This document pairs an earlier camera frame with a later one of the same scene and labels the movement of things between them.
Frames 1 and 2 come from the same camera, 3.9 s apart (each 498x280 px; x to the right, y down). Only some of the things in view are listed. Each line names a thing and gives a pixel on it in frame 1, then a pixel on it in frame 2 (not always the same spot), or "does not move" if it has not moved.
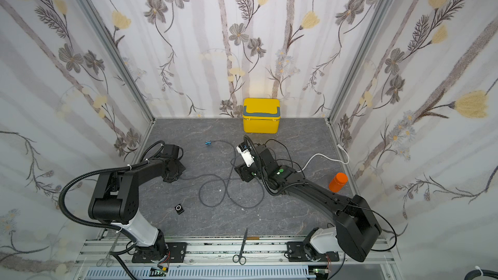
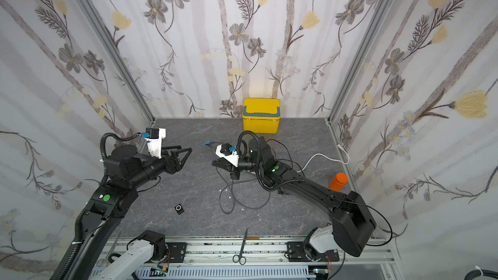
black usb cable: [289, 154] does not move
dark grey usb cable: [220, 178] -> [232, 192]
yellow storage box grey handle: [261, 115] does not move
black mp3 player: [179, 209] does not move
